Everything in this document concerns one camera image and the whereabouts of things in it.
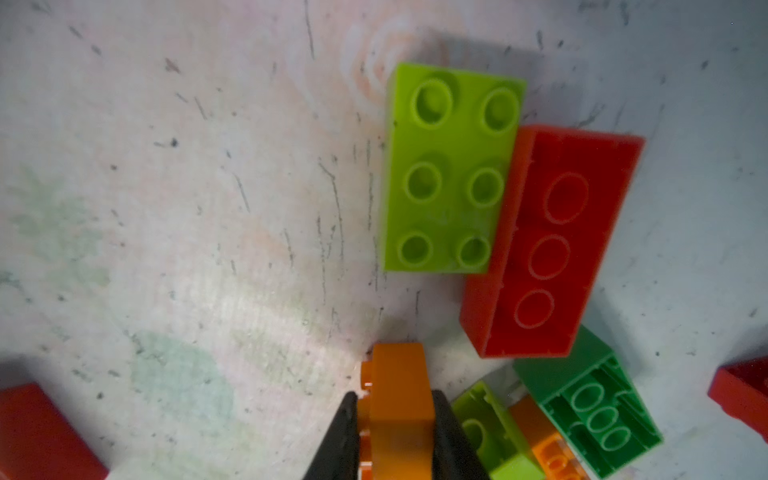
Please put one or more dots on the red lego brick top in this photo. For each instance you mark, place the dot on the red lego brick top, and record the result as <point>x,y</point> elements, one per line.
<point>564,194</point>

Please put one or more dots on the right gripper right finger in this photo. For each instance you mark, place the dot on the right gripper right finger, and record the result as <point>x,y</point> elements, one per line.
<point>453,456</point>

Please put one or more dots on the green lego brick right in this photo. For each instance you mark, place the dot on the green lego brick right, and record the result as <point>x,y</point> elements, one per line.
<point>592,401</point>

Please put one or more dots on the red lego brick bottom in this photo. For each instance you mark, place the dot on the red lego brick bottom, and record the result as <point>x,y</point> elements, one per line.
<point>740,389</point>

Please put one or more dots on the small red lego brick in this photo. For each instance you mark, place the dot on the small red lego brick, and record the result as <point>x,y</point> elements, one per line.
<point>37,442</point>

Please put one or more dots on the lime lego brick middle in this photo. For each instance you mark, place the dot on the lime lego brick middle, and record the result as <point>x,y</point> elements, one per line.
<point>498,441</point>

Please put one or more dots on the lime lego brick top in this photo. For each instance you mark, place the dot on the lime lego brick top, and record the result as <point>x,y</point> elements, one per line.
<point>451,135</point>

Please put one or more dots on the orange lego brick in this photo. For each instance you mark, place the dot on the orange lego brick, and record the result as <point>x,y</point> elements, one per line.
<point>546,443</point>
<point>395,414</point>

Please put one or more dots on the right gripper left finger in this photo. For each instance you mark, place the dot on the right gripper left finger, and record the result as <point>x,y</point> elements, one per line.
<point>337,457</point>

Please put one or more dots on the lime lego brick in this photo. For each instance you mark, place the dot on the lime lego brick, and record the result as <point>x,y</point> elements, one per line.
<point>451,135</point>
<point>498,441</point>

